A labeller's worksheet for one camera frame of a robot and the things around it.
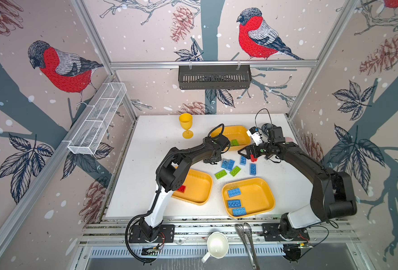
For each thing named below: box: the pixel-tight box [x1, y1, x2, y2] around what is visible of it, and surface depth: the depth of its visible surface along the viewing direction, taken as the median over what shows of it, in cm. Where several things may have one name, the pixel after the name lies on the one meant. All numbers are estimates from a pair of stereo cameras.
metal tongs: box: [234, 222, 261, 270], surface depth 70 cm
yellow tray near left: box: [171, 168, 214, 205], surface depth 87 cm
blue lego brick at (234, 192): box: [228, 187, 242, 198], surface depth 86 cm
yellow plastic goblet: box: [178, 113, 194, 139], surface depth 105 cm
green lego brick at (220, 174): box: [214, 169, 228, 180], surface depth 94 cm
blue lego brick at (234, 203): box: [227, 199, 242, 209], surface depth 83 cm
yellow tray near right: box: [222, 177, 276, 219], surface depth 86 cm
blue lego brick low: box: [232, 207, 247, 217], surface depth 81 cm
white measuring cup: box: [201, 231, 230, 264], surface depth 71 cm
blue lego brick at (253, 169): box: [249, 163, 257, 176], surface depth 95 cm
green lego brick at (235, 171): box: [230, 165, 242, 177], surface depth 95 cm
